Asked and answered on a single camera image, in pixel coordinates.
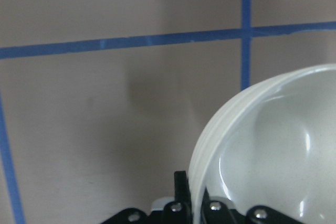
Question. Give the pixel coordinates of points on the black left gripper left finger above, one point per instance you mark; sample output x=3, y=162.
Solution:
x=182, y=205

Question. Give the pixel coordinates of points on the white ceramic bowl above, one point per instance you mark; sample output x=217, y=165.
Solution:
x=272, y=144

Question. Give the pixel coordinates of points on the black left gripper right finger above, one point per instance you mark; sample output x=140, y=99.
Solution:
x=204, y=206

